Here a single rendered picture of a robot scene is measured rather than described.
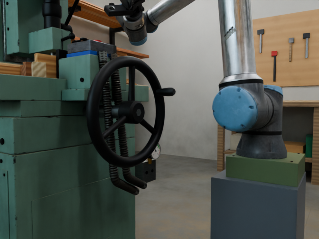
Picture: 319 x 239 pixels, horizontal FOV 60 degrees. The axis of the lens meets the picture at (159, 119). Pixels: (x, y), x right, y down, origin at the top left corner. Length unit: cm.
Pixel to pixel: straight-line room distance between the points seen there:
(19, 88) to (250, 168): 80
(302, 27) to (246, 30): 296
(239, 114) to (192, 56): 345
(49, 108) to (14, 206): 25
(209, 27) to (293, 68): 132
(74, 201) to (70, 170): 9
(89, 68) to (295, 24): 343
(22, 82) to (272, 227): 90
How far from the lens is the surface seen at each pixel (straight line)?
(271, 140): 111
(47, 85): 78
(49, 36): 96
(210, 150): 420
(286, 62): 389
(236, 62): 97
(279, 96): 113
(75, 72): 78
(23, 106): 74
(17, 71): 92
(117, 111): 74
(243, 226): 112
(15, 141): 74
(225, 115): 94
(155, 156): 102
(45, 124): 77
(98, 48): 79
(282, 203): 105
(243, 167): 109
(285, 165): 106
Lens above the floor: 83
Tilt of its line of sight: 3 degrees down
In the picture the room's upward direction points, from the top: straight up
